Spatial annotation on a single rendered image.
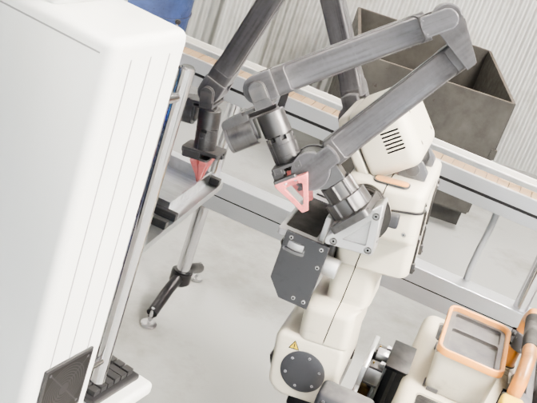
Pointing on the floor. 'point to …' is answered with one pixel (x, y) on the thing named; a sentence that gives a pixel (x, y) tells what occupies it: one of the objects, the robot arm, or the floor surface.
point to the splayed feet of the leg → (171, 291)
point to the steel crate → (444, 101)
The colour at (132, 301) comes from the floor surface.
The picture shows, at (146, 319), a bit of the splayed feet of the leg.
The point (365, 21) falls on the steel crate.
